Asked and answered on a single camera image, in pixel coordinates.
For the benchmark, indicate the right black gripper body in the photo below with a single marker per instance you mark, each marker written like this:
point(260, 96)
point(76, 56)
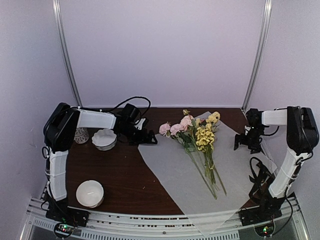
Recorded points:
point(252, 139)

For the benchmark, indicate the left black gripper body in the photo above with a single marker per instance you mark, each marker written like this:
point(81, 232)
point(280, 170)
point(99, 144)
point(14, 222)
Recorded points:
point(135, 137)

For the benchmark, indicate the pink flower stem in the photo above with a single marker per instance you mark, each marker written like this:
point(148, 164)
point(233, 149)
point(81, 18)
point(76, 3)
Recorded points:
point(165, 128)

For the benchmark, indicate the pink rose stem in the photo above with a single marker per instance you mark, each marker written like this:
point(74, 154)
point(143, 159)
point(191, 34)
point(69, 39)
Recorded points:
point(193, 122)

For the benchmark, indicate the small yellow flower sprig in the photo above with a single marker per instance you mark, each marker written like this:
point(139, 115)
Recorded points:
point(205, 144)

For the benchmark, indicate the translucent white wrapping paper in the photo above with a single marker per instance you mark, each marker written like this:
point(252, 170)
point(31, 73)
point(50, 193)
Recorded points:
point(183, 177)

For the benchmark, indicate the yellow blossom stem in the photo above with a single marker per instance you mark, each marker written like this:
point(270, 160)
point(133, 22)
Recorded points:
point(211, 122)

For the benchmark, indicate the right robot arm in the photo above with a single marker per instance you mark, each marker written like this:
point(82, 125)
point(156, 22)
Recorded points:
point(302, 136)

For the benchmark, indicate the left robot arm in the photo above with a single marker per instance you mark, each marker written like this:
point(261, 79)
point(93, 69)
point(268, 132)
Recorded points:
point(60, 132)

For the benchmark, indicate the white scalloped bowl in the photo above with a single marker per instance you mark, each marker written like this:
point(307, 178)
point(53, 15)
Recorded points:
point(104, 139)

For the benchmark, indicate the yellow patterned cup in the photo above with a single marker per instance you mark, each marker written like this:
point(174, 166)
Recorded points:
point(81, 135)

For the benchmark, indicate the plain white bowl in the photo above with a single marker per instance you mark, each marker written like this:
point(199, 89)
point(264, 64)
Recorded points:
point(90, 194)

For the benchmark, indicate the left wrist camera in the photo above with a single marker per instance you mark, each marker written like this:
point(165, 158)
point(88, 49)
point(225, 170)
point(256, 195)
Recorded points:
point(141, 123)

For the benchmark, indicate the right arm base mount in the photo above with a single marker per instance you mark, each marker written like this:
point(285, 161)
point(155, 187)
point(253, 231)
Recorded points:
point(253, 216)

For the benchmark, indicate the aluminium front rail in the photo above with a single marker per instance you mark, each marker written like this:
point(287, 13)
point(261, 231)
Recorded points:
point(115, 226)

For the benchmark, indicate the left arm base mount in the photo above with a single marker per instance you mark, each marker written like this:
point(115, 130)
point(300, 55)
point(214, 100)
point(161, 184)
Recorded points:
point(74, 217)

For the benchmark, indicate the right aluminium frame post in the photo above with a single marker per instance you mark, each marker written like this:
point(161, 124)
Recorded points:
point(264, 30)

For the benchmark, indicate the aluminium frame post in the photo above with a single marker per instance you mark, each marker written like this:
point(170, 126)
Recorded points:
point(264, 30)
point(65, 53)

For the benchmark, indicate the left aluminium frame post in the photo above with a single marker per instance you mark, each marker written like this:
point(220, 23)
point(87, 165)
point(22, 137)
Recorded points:
point(65, 53)

